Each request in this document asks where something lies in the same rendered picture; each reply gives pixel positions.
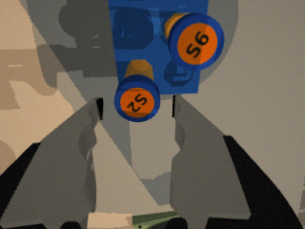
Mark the blue tube rack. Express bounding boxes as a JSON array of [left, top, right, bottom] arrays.
[[108, 0, 209, 94]]

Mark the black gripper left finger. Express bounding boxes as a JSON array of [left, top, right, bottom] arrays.
[[0, 97, 104, 229]]

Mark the tube with blue cap labelled s2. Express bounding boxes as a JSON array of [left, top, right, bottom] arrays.
[[114, 59, 160, 122]]

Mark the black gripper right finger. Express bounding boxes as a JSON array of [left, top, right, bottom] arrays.
[[170, 94, 303, 229]]

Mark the grey bench mat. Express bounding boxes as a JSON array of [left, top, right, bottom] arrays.
[[19, 0, 305, 229]]

